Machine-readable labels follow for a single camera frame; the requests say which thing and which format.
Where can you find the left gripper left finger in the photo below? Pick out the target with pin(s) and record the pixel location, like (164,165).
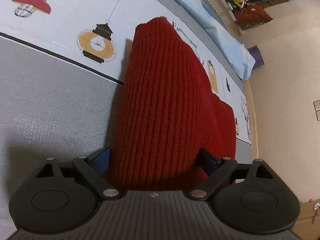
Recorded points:
(92,168)

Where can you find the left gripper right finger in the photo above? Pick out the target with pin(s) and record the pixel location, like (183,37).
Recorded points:
(218,171)

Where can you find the dark red knit sweater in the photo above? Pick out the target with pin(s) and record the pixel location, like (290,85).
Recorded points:
(167,112)

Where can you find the cardboard box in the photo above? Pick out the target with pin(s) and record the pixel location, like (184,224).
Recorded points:
(308,224)

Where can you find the light blue folded sheet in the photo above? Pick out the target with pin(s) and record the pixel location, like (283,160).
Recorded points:
(235,53)

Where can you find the purple bag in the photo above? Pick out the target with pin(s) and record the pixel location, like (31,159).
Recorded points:
(256,54)

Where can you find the printed grey bed sheet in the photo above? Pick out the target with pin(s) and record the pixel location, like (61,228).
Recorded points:
(62,69)

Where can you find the dark red cushion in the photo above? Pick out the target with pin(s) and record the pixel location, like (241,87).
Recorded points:
(251,16)

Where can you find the white wall socket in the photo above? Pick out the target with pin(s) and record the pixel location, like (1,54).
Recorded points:
(316,105)

